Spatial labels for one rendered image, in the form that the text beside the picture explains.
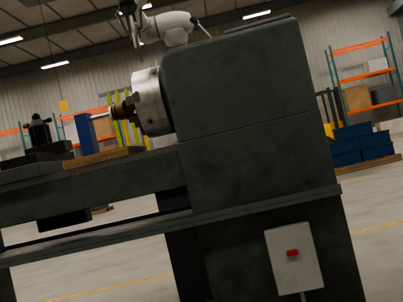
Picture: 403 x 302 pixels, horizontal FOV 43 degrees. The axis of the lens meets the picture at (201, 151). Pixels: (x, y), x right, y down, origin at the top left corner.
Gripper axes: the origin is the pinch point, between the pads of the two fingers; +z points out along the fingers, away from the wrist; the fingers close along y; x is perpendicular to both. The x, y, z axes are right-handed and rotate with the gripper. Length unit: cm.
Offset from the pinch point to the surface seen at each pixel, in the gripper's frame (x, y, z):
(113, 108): 5.3, -17.5, 27.0
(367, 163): 577, 380, 209
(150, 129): -6.9, -4.6, 40.1
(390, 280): -11, 89, 139
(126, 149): -12, -17, 46
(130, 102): -7.6, -10.0, 26.8
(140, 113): -10.5, -7.1, 32.4
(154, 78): -10.1, 2.5, 19.3
